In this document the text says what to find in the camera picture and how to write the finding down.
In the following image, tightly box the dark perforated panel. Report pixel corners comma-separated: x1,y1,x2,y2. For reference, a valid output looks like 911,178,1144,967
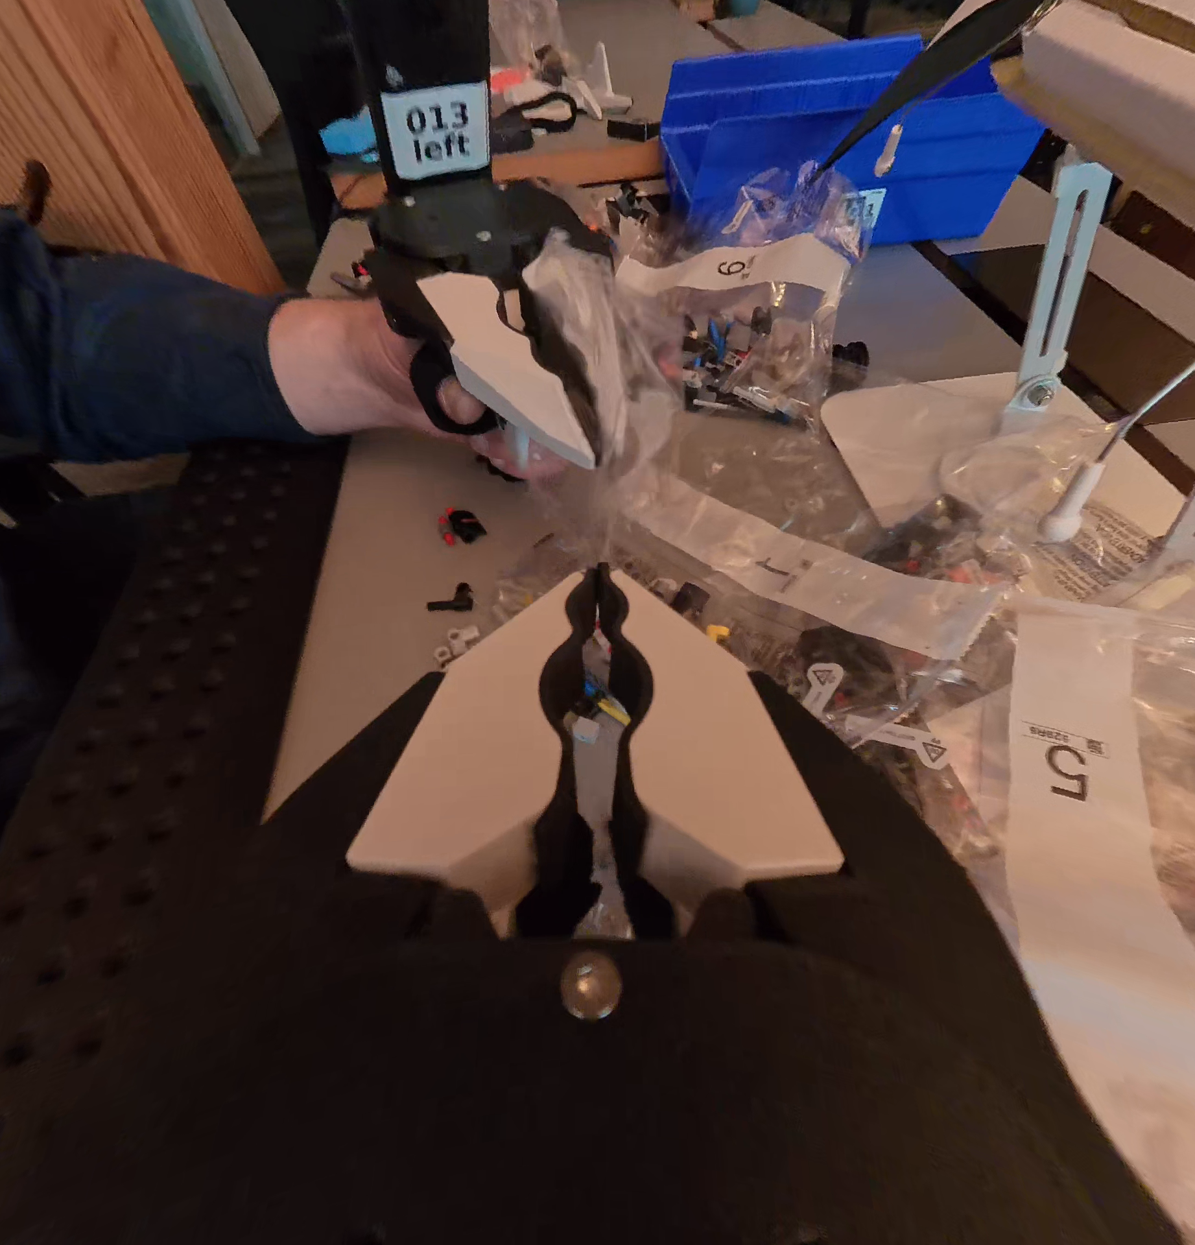
0,442,352,1072

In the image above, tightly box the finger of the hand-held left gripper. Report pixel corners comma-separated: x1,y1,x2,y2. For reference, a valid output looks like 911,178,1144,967
519,232,630,460
415,273,600,473

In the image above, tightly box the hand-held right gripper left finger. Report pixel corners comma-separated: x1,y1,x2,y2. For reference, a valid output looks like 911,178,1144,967
347,565,603,942

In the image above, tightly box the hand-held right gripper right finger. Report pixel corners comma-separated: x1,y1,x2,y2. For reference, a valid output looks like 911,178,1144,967
598,563,844,944

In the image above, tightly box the clear bag with white label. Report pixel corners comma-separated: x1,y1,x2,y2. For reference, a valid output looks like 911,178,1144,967
850,594,1195,1238

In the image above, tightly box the person's left hand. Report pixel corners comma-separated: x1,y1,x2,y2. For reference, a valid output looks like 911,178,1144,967
266,295,569,483

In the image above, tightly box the wooden panel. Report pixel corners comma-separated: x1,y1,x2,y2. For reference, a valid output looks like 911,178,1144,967
0,0,287,295

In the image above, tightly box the brown cardboard strip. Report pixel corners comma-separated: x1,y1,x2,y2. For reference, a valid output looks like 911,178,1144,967
332,145,669,207

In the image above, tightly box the white pointed plastic object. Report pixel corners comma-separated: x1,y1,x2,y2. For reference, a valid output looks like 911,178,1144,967
555,42,636,123

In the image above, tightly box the white wire page holder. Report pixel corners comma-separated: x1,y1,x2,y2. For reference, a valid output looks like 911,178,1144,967
1037,345,1195,546
872,53,1007,180

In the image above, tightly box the white and black strap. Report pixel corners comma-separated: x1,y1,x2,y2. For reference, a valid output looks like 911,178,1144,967
490,82,580,134

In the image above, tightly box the clear bag of dark pieces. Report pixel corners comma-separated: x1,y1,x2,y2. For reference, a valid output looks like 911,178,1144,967
614,170,886,431

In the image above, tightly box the blue plastic bin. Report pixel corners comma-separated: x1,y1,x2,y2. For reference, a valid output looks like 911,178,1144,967
660,34,1046,246

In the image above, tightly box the beige book stand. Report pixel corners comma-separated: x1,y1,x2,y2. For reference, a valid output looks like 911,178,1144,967
990,0,1195,214

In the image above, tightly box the black lego subassembly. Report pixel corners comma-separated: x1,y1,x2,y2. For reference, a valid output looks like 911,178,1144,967
607,182,672,231

